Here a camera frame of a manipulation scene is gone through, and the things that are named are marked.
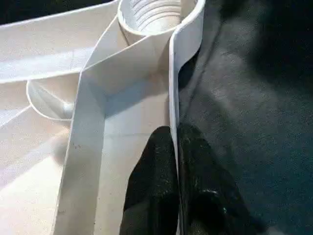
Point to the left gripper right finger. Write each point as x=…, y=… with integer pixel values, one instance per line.
x=205, y=196

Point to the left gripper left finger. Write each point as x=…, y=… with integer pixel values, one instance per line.
x=154, y=186

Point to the white plastic table top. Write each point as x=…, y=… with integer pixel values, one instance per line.
x=122, y=98

